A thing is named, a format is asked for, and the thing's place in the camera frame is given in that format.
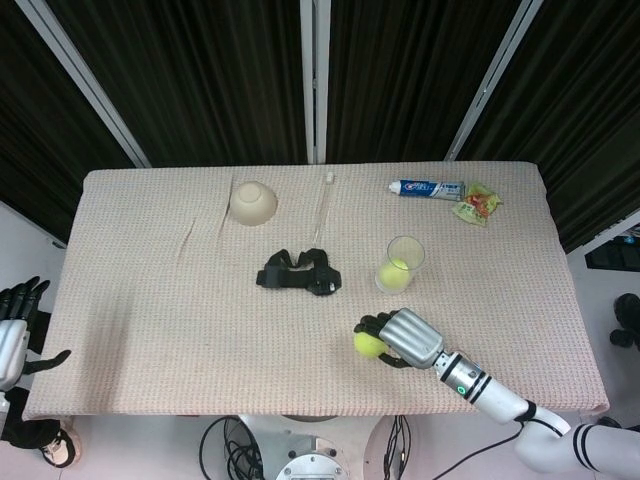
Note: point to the white metal frame post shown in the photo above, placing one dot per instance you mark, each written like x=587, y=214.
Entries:
x=490, y=80
x=314, y=100
x=85, y=85

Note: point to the white blue toothpaste tube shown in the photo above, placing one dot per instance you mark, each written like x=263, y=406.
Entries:
x=430, y=189

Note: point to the dark curtain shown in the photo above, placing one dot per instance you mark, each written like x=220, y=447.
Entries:
x=215, y=75

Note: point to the beige upturned bowl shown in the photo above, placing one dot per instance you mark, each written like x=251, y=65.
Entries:
x=252, y=202

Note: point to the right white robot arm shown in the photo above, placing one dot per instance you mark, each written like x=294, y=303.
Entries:
x=500, y=395

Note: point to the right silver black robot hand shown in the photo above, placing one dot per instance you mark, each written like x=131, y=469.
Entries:
x=412, y=337

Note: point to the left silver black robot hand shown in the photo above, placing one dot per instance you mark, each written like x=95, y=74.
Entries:
x=10, y=345

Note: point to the transparent plastic cup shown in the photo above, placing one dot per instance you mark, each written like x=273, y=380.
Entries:
x=417, y=252

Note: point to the white silver robot base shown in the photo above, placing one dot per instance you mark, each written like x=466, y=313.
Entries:
x=310, y=450

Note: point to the clear plastic rod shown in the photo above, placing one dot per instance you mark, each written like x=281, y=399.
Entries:
x=325, y=205

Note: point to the yellow tennis ball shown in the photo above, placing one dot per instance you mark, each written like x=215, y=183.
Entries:
x=392, y=275
x=369, y=346

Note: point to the black wheeled chair base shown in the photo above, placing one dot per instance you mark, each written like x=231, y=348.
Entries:
x=625, y=320

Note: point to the green snack packet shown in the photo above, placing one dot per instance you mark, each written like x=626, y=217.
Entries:
x=475, y=205

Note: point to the pink white waffle tablecloth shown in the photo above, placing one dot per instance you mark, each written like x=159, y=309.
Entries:
x=175, y=325

